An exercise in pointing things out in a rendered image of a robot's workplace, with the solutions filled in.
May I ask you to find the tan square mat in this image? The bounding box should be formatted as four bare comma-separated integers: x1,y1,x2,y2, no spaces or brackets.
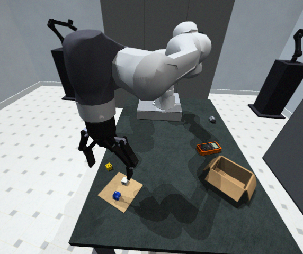
98,172,143,213

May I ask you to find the yellow die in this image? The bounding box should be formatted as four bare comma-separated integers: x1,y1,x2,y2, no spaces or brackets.
105,163,112,171

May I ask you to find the white die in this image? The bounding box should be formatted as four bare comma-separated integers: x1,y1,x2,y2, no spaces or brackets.
121,177,129,185

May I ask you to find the blue die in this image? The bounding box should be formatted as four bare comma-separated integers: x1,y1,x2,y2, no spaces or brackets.
112,191,121,201

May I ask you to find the orange rectangular block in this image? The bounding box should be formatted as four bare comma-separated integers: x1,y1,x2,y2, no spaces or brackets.
196,142,221,156

